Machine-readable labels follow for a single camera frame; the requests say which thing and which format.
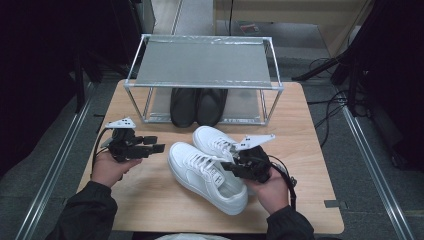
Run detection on metal floor rail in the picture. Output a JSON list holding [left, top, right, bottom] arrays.
[[14, 81, 98, 240], [339, 106, 416, 240]]

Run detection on black floor cables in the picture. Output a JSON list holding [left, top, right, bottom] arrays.
[[306, 57, 371, 139]]

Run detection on black slipper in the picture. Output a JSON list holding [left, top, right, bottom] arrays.
[[169, 88, 200, 129], [195, 88, 229, 128]]

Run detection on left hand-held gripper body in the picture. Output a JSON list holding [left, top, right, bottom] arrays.
[[105, 116, 149, 164]]

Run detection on metal frame shoe rack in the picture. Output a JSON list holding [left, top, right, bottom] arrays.
[[124, 33, 285, 127]]

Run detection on person's left hand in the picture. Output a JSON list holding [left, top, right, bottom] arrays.
[[90, 151, 143, 188]]

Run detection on left hand-held gripper cable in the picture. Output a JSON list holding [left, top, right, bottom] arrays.
[[91, 128, 113, 172]]

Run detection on right hand-held gripper cable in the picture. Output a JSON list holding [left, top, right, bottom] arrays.
[[268, 159, 298, 212]]

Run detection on grey cabinet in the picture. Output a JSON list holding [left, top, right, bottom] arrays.
[[134, 0, 157, 34]]

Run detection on red labelled flat item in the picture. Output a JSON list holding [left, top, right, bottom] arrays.
[[238, 21, 261, 36]]

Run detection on black stand post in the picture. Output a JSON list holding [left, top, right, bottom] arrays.
[[73, 53, 104, 114]]

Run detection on hand-held gripper cable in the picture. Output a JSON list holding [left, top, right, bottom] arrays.
[[268, 159, 298, 212], [91, 128, 113, 172]]

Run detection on black tripod stand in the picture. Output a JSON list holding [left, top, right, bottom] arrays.
[[292, 46, 371, 118]]

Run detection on person's white clothing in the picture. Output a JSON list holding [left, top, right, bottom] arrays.
[[154, 233, 231, 240]]

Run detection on black hanging cable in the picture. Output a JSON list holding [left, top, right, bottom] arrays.
[[228, 0, 234, 36]]

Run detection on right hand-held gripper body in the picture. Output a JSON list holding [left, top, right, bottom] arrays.
[[233, 133, 276, 184]]

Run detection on person's right hand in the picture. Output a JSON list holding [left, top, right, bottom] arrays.
[[246, 166, 290, 215]]

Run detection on white sneaker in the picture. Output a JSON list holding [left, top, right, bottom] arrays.
[[167, 141, 249, 216], [192, 125, 258, 196]]

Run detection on dark curtain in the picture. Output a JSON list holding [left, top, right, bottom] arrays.
[[0, 0, 151, 178], [346, 0, 424, 171]]

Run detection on light wooden cabinet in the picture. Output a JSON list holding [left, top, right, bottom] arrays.
[[213, 0, 376, 58]]

